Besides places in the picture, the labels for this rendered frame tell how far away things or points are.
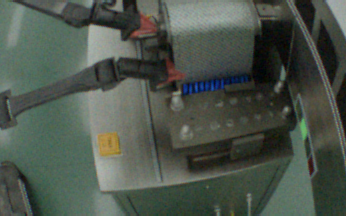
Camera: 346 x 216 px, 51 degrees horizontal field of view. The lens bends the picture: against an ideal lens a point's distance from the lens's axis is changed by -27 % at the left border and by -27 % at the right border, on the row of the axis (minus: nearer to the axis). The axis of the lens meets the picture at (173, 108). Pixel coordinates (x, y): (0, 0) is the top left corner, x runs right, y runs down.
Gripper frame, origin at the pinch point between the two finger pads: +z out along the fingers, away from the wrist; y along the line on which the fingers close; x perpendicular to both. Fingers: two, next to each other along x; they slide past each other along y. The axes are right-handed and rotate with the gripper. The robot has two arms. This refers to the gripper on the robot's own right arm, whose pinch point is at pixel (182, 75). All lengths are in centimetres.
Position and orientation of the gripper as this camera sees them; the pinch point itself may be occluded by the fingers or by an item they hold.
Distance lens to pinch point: 137.3
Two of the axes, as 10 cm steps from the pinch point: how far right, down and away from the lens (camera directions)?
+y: 1.6, 8.5, -5.0
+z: 8.8, 1.1, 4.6
